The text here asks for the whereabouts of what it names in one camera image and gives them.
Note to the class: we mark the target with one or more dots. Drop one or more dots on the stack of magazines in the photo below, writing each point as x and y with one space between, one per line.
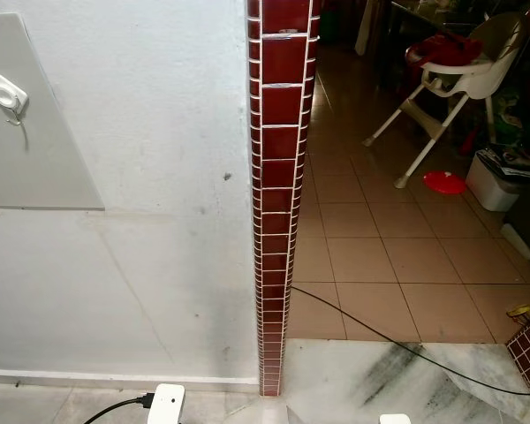
512 161

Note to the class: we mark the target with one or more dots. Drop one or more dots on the white plastic bin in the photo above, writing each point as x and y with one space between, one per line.
490 187

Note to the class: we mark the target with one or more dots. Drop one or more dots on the yellow round lid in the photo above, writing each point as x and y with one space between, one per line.
518 311

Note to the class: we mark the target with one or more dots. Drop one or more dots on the red round plate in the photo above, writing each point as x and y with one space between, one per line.
444 182

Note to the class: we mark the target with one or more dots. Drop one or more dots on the white baby high chair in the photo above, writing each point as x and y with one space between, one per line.
477 75

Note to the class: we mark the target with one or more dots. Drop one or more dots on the red cloth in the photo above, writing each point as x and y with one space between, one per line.
442 50

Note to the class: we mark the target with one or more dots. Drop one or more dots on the red tiled pillar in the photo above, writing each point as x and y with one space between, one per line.
278 177

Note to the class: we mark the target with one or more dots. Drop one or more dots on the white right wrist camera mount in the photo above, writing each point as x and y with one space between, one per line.
395 419

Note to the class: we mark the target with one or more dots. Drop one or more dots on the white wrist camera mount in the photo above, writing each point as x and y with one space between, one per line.
395 419
166 405

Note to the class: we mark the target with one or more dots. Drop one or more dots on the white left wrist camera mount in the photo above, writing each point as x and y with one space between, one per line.
166 405

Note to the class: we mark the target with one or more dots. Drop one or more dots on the grey wall panel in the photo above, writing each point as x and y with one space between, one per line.
35 159

